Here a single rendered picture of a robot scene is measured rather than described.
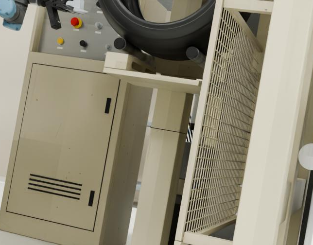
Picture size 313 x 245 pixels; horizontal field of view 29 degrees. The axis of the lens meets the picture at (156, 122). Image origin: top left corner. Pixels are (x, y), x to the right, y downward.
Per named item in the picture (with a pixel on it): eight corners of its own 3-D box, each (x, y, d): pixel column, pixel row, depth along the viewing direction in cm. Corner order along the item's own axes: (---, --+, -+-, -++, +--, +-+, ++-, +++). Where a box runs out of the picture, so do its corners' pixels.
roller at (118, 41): (150, 66, 257) (141, 63, 259) (154, 56, 257) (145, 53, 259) (122, 50, 224) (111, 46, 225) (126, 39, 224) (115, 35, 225)
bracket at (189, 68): (134, 70, 262) (139, 47, 262) (225, 82, 250) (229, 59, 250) (132, 69, 259) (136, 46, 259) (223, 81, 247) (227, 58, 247)
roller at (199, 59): (218, 72, 249) (208, 75, 250) (216, 61, 249) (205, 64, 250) (199, 56, 215) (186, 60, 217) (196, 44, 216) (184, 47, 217)
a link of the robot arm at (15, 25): (-4, 22, 241) (5, -4, 241) (4, 27, 252) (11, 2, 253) (15, 28, 241) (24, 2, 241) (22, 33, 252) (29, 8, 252)
